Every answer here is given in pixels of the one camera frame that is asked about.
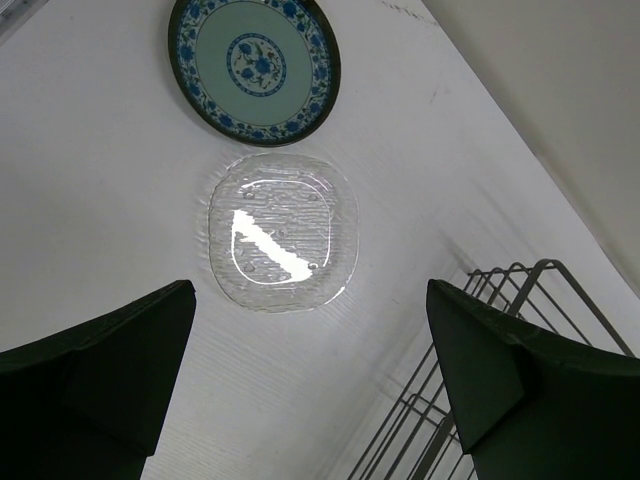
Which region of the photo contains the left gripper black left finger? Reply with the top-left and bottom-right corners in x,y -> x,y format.
1,280 -> 196,479

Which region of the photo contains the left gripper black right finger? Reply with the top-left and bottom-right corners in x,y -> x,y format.
426,280 -> 639,479

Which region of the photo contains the clear glass plate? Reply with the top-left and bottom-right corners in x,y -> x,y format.
206,153 -> 359,313

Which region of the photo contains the blue patterned plate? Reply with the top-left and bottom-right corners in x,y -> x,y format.
167,1 -> 342,147

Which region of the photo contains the grey wire dish rack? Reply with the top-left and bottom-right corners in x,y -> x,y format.
349,259 -> 639,479

